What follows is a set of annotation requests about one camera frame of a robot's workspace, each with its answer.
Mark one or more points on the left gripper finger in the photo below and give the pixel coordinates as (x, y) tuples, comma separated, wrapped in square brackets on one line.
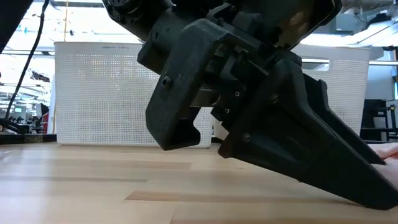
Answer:
[(323, 99), (295, 140)]

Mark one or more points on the white perforated plastic bin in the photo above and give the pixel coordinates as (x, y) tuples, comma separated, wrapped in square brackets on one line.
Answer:
[(99, 93), (348, 93)]

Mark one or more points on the black equipment rack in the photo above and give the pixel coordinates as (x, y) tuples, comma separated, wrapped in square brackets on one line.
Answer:
[(376, 118)]

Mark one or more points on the pale pink garment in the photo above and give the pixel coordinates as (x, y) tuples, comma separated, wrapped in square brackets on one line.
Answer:
[(388, 151)]

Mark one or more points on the small green lit monitor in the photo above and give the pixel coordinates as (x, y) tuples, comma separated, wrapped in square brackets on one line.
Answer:
[(18, 109)]

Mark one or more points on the grey rectangular duct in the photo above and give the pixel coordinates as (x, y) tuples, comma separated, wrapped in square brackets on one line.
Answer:
[(351, 21)]

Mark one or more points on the black aluminium rig frame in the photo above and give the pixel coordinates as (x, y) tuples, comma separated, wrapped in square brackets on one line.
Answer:
[(18, 139)]

